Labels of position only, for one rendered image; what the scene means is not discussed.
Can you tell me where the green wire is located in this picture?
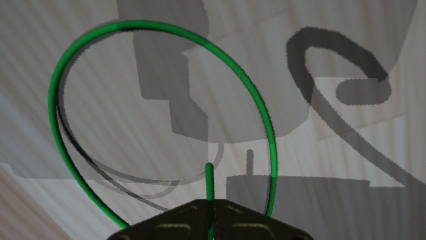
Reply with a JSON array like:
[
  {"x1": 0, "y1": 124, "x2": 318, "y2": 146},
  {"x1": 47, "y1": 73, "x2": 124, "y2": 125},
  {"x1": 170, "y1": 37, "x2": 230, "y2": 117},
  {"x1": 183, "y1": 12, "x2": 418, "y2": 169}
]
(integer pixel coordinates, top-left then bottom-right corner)
[{"x1": 48, "y1": 20, "x2": 277, "y2": 240}]

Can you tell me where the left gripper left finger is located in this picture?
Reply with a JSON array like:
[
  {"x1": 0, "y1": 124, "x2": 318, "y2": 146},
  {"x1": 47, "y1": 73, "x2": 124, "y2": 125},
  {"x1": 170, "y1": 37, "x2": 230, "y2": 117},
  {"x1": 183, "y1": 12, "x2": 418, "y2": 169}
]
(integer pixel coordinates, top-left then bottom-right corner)
[{"x1": 107, "y1": 199, "x2": 208, "y2": 240}]

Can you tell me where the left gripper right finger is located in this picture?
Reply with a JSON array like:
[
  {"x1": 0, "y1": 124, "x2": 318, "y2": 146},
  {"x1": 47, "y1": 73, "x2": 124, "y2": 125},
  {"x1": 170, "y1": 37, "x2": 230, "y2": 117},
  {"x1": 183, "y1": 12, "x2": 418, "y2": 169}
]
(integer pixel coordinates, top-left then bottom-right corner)
[{"x1": 213, "y1": 199, "x2": 314, "y2": 240}]

